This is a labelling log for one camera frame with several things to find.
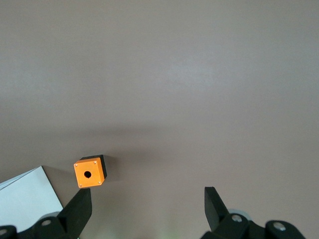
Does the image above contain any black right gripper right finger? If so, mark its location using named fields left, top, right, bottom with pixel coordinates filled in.
left=200, top=186, right=308, bottom=239

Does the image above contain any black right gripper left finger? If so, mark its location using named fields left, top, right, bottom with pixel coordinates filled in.
left=0, top=188, right=92, bottom=239

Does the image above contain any orange button enclosure box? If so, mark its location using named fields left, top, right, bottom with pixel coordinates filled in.
left=73, top=154, right=108, bottom=189

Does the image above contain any white drawer cabinet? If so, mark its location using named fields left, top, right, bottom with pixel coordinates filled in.
left=0, top=166, right=63, bottom=226

